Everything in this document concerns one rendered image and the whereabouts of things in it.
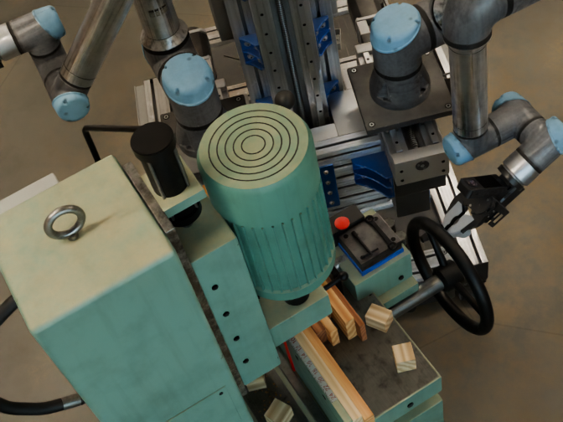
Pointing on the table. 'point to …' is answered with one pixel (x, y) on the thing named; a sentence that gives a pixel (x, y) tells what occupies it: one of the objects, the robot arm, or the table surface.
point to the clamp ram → (338, 271)
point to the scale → (312, 369)
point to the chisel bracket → (295, 315)
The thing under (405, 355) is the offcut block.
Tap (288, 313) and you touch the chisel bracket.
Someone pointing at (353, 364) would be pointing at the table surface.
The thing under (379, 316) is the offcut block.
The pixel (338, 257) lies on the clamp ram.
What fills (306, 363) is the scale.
